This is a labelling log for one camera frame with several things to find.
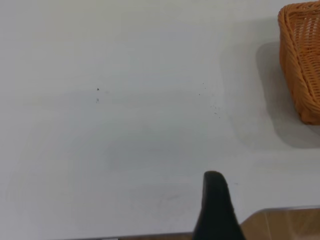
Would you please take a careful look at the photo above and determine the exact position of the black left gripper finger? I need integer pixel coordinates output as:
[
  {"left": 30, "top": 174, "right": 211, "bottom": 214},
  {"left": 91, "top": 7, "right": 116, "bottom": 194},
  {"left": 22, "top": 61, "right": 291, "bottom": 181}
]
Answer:
[{"left": 191, "top": 170, "right": 247, "bottom": 240}]

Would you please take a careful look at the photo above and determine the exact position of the orange woven wicker basket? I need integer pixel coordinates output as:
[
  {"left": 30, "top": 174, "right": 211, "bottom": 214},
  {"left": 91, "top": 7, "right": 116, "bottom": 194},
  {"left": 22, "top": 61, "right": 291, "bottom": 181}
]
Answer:
[{"left": 277, "top": 1, "right": 320, "bottom": 125}]

